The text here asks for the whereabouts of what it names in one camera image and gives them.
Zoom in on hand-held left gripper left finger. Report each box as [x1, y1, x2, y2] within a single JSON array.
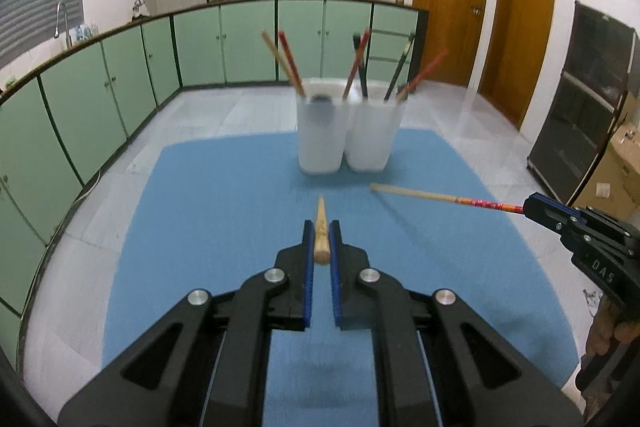
[[57, 219, 316, 427]]

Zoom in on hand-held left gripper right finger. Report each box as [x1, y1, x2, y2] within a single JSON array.
[[327, 219, 583, 427]]

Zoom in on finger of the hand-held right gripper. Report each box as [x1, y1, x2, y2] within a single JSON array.
[[522, 193, 586, 238], [560, 206, 640, 255]]

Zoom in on red-handled wooden chopstick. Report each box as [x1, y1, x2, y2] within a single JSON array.
[[396, 49, 449, 102], [342, 29, 372, 100], [314, 197, 332, 266], [277, 30, 305, 95], [261, 31, 305, 96], [370, 183, 526, 214]]

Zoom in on white two-compartment utensil holder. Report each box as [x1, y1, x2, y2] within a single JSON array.
[[295, 78, 408, 175]]

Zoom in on black chopstick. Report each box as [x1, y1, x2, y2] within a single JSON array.
[[384, 32, 416, 102], [352, 33, 369, 100]]

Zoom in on person's right hand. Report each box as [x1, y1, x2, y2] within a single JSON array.
[[586, 296, 640, 360]]

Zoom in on cardboard box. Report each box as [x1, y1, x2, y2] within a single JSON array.
[[575, 127, 640, 223]]

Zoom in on black glass cabinet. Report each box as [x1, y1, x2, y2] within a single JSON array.
[[526, 0, 640, 208]]

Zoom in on blue mat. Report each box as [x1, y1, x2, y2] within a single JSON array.
[[102, 129, 573, 427]]

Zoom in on green base cabinets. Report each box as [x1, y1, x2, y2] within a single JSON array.
[[0, 0, 431, 318]]

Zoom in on metal faucet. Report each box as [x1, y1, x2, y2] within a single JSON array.
[[54, 2, 73, 50]]

